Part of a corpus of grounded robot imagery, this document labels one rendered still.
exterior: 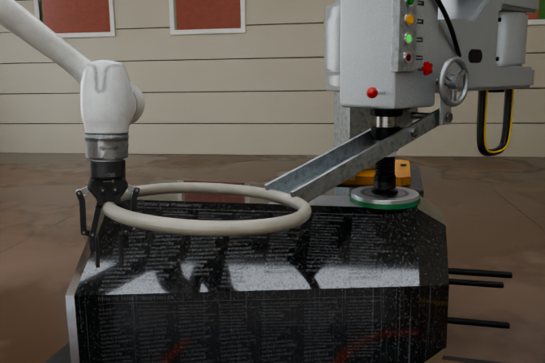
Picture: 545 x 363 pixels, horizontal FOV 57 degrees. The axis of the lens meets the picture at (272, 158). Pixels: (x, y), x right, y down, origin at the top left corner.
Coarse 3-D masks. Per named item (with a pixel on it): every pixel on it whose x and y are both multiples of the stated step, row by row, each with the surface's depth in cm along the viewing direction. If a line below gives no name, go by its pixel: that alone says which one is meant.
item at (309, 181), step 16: (416, 112) 172; (432, 112) 163; (416, 128) 158; (432, 128) 163; (352, 144) 156; (368, 144) 161; (384, 144) 149; (400, 144) 153; (320, 160) 149; (336, 160) 153; (352, 160) 141; (368, 160) 145; (288, 176) 142; (304, 176) 145; (320, 176) 134; (336, 176) 138; (352, 176) 142; (288, 192) 140; (304, 192) 131; (320, 192) 135
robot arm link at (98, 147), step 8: (88, 136) 105; (96, 136) 104; (104, 136) 104; (112, 136) 105; (120, 136) 106; (128, 136) 109; (88, 144) 106; (96, 144) 105; (104, 144) 105; (112, 144) 105; (120, 144) 107; (128, 144) 110; (88, 152) 106; (96, 152) 105; (104, 152) 105; (112, 152) 106; (120, 152) 107; (96, 160) 107; (104, 160) 106; (112, 160) 107; (120, 160) 109
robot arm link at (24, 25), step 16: (0, 0) 104; (0, 16) 105; (16, 16) 106; (32, 16) 110; (16, 32) 109; (32, 32) 110; (48, 32) 112; (48, 48) 113; (64, 48) 115; (64, 64) 117; (80, 64) 118; (80, 80) 119
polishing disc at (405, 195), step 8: (352, 192) 162; (360, 192) 162; (368, 192) 162; (400, 192) 161; (408, 192) 161; (416, 192) 161; (360, 200) 155; (368, 200) 153; (376, 200) 152; (384, 200) 151; (392, 200) 151; (400, 200) 151; (408, 200) 152; (416, 200) 155
